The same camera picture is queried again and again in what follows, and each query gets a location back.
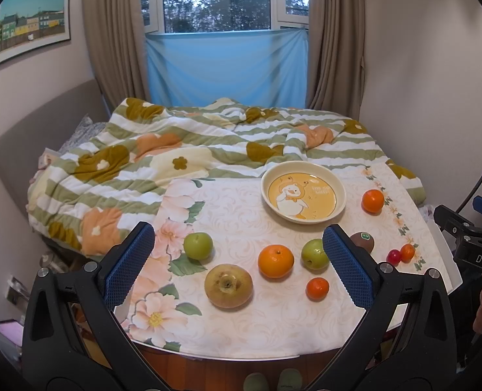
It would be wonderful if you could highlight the small mandarin front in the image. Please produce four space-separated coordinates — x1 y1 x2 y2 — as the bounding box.
305 277 329 301

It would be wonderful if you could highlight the large yellow-brown pear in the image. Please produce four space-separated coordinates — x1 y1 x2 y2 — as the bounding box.
204 264 253 310

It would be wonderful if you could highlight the small orange tomato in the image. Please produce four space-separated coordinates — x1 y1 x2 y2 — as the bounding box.
400 244 415 264

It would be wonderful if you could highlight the red cherry tomato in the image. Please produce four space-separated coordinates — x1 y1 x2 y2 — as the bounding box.
386 249 402 267

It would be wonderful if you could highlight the orange near plate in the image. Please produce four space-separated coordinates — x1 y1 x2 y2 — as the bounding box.
361 189 385 214

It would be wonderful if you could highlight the brown kiwi with sticker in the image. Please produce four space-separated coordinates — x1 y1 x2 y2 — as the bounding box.
350 231 375 253

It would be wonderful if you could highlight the green apple right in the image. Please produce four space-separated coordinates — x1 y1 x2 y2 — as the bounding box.
301 238 329 271

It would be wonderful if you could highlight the green apple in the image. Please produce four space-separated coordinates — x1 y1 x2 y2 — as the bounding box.
184 232 214 260
301 238 329 271

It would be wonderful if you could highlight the green striped floral duvet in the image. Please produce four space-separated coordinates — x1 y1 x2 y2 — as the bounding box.
25 96 428 258

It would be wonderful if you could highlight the large orange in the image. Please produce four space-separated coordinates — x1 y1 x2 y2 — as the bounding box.
258 244 295 279

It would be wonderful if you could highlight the green apple left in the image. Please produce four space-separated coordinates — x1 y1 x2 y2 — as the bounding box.
184 232 214 260

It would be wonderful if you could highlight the cream duck plate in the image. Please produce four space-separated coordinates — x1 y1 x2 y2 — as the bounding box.
261 162 347 224

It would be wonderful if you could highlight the grey upholstered headboard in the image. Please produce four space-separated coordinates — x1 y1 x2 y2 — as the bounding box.
0 80 109 215

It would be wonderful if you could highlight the right beige curtain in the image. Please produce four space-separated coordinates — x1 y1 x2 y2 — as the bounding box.
306 0 365 119

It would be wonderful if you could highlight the beige curtain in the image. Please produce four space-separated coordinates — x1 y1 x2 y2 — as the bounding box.
82 0 150 108
306 0 365 119

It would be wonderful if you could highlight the patterned pillow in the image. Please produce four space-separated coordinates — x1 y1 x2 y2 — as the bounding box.
58 115 106 154

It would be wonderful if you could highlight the blue cloth under window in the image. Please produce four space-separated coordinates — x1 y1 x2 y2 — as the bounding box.
146 28 308 108

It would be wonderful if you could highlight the framed houses picture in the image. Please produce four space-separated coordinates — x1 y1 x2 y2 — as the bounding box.
0 0 71 65

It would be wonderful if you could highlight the left beige curtain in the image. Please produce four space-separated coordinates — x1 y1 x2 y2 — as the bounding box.
82 0 150 108

